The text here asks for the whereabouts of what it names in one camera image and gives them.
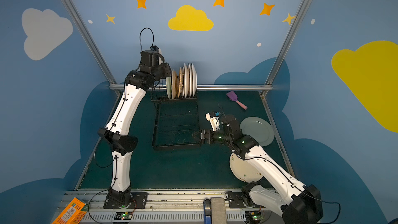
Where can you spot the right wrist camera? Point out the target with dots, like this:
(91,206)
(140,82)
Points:
(213,118)

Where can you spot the yellow woven round mat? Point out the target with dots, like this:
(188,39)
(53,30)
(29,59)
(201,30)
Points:
(180,82)

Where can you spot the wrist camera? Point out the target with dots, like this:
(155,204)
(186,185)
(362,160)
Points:
(213,118)
(157,49)

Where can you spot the right green circuit board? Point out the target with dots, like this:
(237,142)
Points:
(253,217)

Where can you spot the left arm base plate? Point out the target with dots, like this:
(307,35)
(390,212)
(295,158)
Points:
(132,200)

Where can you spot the pale green flower plate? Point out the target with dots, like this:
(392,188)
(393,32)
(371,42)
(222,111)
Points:
(169,87)

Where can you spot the orange cardboard box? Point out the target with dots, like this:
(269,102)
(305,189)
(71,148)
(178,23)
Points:
(73,213)

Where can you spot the left green circuit board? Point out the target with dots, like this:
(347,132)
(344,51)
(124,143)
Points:
(123,216)

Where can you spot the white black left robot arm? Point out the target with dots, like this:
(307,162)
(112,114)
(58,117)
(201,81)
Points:
(152,68)

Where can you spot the purple pink spatula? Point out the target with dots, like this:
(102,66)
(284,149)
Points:
(233,97)

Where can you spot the green circuit board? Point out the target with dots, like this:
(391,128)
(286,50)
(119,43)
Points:
(123,216)
(253,217)

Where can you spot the cream floral sprig plate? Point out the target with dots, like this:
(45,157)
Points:
(243,170)

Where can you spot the pale green plain plate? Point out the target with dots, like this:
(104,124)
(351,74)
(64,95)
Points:
(259,129)

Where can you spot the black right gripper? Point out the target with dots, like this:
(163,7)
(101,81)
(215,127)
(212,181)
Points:
(204,136)

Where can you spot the grey blue block tool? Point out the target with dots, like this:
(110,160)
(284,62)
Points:
(215,211)

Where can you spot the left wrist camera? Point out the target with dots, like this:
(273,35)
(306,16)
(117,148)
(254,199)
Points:
(157,49)

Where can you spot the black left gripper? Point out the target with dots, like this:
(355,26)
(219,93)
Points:
(166,71)

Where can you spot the dark blue plate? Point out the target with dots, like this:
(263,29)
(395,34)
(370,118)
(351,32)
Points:
(174,84)

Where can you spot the black wire dish rack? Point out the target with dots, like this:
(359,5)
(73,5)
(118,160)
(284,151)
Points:
(177,120)

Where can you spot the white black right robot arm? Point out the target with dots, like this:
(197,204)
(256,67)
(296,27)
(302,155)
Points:
(293,201)

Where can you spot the white cloud emblem plate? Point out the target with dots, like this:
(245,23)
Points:
(186,81)

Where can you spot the orange sunburst plate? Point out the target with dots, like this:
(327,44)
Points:
(184,81)
(190,80)

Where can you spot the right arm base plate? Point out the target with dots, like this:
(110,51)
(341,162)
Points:
(238,200)

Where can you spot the green rim lettered plate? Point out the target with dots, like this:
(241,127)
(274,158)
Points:
(194,79)

